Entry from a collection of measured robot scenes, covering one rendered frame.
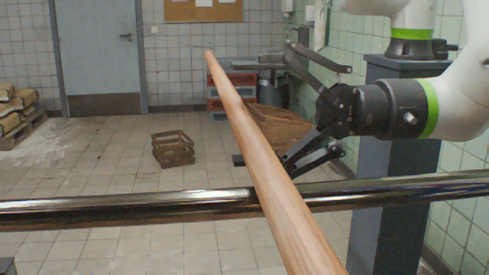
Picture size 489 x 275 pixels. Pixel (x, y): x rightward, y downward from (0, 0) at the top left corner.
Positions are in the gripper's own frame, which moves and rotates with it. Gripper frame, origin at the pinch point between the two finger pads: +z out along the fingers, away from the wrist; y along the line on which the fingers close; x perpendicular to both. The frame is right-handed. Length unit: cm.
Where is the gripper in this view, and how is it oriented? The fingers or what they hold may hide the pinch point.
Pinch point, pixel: (240, 114)
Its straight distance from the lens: 53.9
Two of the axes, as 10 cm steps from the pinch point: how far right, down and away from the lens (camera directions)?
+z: -9.9, 0.5, -1.3
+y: 0.0, 9.5, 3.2
